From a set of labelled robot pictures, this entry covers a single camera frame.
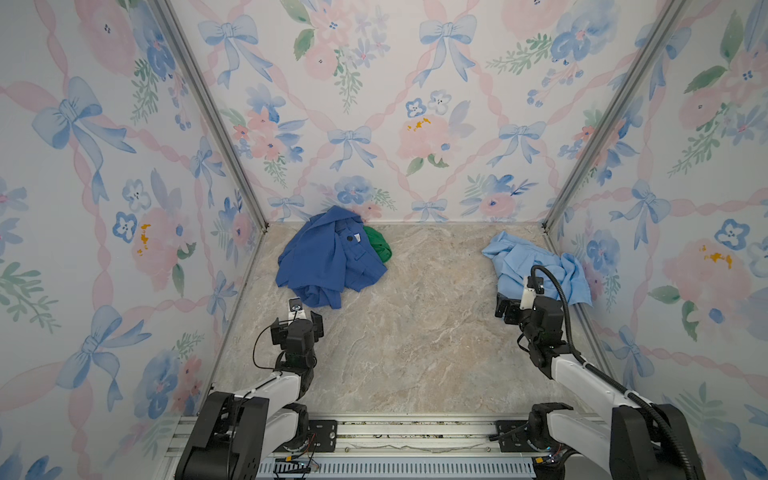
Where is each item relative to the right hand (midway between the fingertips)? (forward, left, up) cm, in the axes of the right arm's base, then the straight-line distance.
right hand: (515, 294), depth 88 cm
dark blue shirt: (+17, +58, -2) cm, 60 cm away
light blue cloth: (+16, -4, -4) cm, 17 cm away
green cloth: (+23, +41, -4) cm, 47 cm away
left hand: (-6, +65, -3) cm, 65 cm away
